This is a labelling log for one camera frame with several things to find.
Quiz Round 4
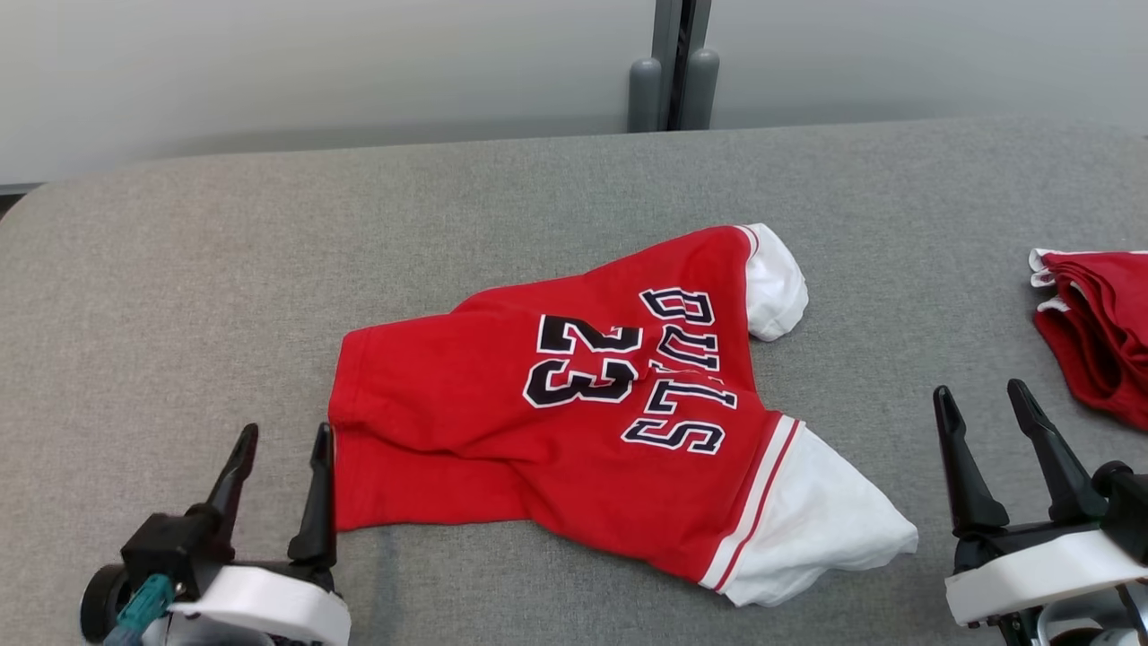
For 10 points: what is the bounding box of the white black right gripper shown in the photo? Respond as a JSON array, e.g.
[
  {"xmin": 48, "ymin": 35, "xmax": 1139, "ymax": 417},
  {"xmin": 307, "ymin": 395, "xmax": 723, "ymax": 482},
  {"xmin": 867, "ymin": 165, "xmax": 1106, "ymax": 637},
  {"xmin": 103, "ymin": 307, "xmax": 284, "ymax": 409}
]
[{"xmin": 932, "ymin": 378, "xmax": 1148, "ymax": 629}]

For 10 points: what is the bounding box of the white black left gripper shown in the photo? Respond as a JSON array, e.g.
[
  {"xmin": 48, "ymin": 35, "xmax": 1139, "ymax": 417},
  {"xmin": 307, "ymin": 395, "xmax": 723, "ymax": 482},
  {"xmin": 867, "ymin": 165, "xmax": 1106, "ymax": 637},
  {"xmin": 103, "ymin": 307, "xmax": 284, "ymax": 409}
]
[{"xmin": 169, "ymin": 421, "xmax": 353, "ymax": 646}]

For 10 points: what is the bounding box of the red white basketball jersey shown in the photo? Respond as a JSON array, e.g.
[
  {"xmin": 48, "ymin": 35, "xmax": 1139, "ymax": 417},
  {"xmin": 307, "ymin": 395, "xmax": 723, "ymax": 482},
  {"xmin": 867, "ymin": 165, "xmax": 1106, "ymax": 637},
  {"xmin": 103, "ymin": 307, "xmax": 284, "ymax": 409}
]
[{"xmin": 326, "ymin": 222, "xmax": 920, "ymax": 609}]

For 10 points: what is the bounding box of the red shirts pile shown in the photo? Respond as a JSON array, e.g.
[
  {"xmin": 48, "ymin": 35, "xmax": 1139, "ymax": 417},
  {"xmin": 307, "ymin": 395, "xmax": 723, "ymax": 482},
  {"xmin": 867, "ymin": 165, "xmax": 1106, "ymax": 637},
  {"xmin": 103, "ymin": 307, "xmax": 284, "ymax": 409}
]
[{"xmin": 1028, "ymin": 247, "xmax": 1148, "ymax": 432}]

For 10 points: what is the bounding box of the grey fabric upholstered bench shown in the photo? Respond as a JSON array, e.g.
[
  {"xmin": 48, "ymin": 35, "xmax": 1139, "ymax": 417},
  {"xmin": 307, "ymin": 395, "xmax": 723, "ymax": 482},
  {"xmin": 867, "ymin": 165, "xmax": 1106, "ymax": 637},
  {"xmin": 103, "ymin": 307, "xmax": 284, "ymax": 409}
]
[{"xmin": 0, "ymin": 115, "xmax": 1148, "ymax": 646}]

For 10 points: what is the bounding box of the teal cable connector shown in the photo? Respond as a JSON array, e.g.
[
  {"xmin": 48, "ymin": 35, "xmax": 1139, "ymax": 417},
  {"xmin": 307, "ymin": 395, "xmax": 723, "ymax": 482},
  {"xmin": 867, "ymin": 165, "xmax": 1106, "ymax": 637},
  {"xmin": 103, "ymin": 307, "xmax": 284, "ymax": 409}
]
[{"xmin": 102, "ymin": 573, "xmax": 177, "ymax": 646}]

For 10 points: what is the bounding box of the grey cylindrical post foot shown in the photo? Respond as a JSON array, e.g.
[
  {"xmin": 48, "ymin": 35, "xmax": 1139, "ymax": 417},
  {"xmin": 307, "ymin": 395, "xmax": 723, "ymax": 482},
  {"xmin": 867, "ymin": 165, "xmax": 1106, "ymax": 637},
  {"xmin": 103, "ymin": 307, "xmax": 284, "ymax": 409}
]
[
  {"xmin": 627, "ymin": 57, "xmax": 664, "ymax": 135},
  {"xmin": 678, "ymin": 48, "xmax": 722, "ymax": 132}
]

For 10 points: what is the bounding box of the grey metal partition post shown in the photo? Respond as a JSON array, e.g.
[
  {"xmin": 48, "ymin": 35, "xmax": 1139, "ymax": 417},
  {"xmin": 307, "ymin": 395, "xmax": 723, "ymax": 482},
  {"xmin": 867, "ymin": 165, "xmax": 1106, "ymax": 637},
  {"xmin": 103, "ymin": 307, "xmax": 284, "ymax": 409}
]
[{"xmin": 649, "ymin": 0, "xmax": 715, "ymax": 134}]

